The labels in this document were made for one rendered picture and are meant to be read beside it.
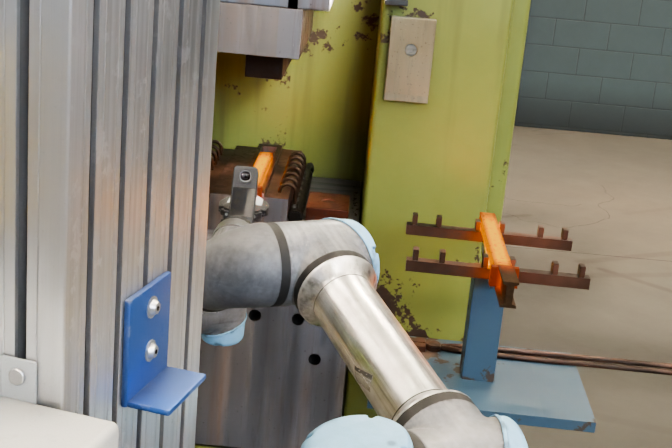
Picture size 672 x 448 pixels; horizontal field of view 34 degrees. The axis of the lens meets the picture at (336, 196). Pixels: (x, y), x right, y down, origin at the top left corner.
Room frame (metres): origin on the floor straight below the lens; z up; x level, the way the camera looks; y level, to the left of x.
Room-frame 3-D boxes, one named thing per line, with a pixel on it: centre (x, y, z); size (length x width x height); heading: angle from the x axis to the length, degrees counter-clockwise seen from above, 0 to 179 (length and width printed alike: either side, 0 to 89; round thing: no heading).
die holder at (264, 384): (2.27, 0.14, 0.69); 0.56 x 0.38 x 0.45; 179
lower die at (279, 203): (2.26, 0.19, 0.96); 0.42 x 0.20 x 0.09; 179
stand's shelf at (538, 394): (1.88, -0.29, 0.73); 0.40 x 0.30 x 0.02; 88
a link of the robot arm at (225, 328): (1.72, 0.19, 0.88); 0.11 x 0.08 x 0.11; 117
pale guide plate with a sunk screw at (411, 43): (2.18, -0.12, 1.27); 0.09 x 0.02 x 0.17; 89
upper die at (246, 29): (2.26, 0.19, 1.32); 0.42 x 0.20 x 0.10; 179
